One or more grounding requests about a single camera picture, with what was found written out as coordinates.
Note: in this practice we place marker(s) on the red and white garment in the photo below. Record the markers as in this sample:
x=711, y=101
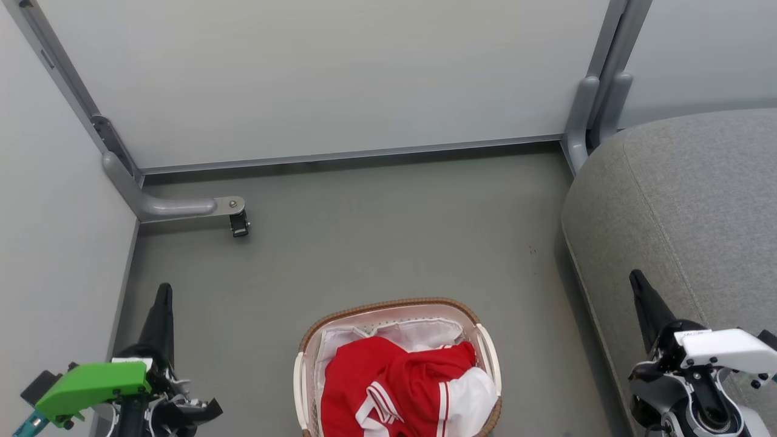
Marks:
x=394, y=379

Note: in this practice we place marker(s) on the black caster wheel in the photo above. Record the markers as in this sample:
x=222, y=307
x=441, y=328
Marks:
x=239, y=224

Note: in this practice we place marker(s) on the white basket liner cloth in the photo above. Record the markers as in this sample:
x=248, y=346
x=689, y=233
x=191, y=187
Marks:
x=419, y=332

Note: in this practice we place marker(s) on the grey partition post with foot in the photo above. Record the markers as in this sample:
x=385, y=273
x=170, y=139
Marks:
x=164, y=206

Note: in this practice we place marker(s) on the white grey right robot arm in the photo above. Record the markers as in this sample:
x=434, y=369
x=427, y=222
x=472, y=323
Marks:
x=680, y=403

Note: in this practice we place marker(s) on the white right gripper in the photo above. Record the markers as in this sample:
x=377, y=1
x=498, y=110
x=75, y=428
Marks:
x=728, y=349

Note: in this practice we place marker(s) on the grey fabric sofa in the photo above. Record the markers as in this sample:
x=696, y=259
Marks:
x=698, y=200

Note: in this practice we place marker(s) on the grey partition base rail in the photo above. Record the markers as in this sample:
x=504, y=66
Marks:
x=352, y=155

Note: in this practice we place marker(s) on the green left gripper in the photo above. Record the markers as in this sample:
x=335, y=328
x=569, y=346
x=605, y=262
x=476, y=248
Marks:
x=91, y=385

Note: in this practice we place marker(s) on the wicker rimmed laundry basket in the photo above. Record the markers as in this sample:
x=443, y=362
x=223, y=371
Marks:
x=388, y=303

